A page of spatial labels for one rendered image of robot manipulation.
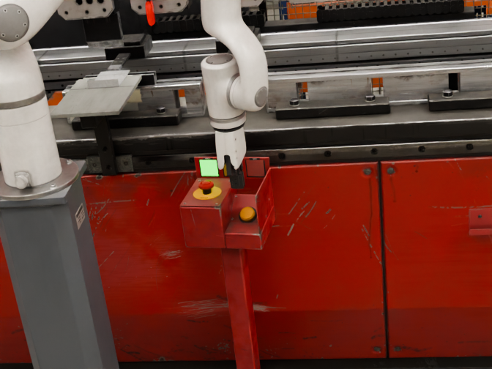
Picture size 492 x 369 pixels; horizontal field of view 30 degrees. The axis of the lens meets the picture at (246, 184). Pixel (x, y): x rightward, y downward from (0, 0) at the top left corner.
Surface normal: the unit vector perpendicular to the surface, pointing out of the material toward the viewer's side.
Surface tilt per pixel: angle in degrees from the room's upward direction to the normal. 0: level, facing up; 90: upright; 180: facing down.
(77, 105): 0
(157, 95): 90
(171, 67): 90
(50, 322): 90
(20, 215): 90
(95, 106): 0
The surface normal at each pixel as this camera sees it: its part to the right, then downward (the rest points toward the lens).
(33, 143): 0.47, 0.34
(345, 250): -0.12, 0.44
